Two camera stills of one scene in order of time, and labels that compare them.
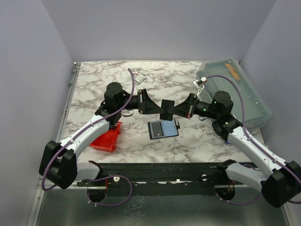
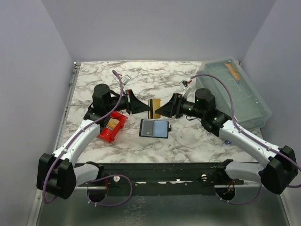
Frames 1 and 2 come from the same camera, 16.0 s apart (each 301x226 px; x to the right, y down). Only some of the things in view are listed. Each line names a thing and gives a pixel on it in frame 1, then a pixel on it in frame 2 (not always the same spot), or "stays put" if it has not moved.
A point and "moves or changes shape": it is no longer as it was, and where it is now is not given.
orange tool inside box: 234,74 stays put
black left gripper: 149,107 to 133,105
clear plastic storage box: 227,75 stays put
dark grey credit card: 166,105 moves or changes shape
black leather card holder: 163,128 moves or changes shape
